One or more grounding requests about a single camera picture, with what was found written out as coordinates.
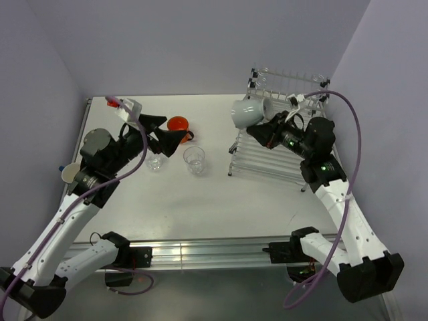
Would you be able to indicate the orange plastic mug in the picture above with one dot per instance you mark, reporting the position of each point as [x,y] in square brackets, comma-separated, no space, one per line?
[181,123]

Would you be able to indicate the light blue footed cup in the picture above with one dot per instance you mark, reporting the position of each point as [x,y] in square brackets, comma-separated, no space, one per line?
[249,112]

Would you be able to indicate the patterned white mug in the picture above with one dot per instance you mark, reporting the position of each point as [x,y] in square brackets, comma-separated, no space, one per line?
[266,92]

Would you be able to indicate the metal wire dish rack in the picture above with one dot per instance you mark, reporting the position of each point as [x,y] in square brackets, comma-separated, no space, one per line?
[247,156]

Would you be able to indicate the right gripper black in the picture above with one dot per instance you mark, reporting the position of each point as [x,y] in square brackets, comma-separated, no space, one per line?
[267,134]

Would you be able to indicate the clear glass right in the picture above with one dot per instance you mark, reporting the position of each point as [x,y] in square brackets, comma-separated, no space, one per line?
[194,158]

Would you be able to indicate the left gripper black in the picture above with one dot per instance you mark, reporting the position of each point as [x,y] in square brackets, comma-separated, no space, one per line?
[168,140]

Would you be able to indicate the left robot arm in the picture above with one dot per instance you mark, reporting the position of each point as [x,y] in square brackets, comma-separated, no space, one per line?
[40,280]

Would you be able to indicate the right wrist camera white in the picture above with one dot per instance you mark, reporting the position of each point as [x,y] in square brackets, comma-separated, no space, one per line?
[297,101]

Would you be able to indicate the clear glass left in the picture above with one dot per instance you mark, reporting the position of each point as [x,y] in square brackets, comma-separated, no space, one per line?
[154,161]

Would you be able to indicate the clear glass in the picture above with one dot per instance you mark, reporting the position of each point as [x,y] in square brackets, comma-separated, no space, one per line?
[154,161]
[194,158]

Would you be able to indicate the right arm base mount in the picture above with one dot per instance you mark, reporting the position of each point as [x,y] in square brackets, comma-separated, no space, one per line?
[284,250]

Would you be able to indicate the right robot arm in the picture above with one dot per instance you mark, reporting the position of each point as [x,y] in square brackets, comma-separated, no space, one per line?
[361,263]

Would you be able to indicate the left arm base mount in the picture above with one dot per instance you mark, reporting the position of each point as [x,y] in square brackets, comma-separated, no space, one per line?
[131,259]

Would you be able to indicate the aluminium mounting rail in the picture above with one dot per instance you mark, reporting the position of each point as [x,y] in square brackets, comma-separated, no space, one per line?
[236,253]

